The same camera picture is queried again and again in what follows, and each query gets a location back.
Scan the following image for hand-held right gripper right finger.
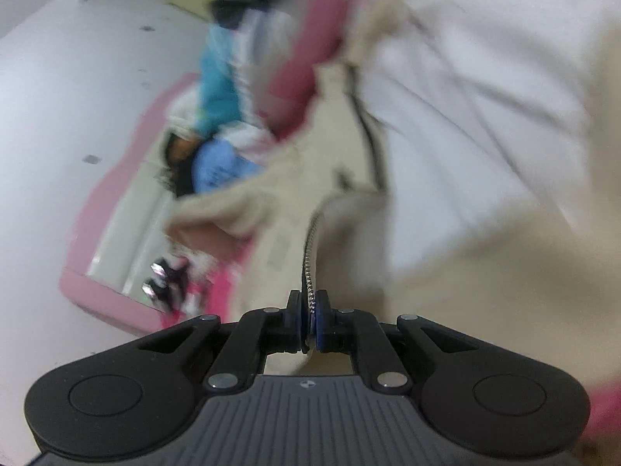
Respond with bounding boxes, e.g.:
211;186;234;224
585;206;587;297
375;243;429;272
314;291;479;391

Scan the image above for teal striped cloth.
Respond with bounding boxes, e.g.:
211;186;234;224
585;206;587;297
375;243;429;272
194;24;253;137

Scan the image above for pink white quilt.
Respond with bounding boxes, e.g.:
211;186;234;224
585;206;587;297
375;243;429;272
243;0;369;141

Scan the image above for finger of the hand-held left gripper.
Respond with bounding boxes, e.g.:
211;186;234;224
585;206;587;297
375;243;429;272
142;256;191;312

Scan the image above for pink floral bed sheet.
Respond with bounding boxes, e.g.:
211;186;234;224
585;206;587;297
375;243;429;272
184;247;621;454

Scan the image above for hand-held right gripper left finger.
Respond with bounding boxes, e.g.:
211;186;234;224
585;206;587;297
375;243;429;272
140;290;310;391

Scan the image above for cream zip sweatshirt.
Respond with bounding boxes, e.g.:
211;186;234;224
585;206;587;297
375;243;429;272
165;0;621;399

